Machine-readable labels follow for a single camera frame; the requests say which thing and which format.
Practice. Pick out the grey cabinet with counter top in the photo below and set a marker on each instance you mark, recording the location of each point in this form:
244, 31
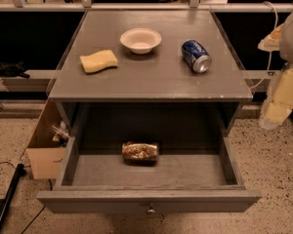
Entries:
162, 75

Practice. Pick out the black object on left shelf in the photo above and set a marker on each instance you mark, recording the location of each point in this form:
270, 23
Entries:
8, 69

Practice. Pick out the blue soda can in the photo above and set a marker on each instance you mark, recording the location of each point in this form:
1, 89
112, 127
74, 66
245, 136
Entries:
196, 57

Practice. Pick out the yellow sponge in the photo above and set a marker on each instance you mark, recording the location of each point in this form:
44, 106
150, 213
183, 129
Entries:
98, 61

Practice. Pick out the black pole on floor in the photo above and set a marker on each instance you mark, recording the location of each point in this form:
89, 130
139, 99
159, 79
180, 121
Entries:
5, 205

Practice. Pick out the white foam bowl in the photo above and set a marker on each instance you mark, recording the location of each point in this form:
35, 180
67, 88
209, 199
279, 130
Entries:
140, 41

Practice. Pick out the metal drawer knob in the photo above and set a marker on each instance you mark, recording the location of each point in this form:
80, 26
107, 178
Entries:
150, 210

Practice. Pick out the grey open top drawer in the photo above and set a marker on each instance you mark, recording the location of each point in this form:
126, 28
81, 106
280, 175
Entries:
195, 169

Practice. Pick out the cardboard box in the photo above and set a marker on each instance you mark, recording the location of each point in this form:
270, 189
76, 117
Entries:
45, 155

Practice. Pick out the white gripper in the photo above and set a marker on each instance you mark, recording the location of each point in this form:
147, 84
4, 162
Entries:
278, 103

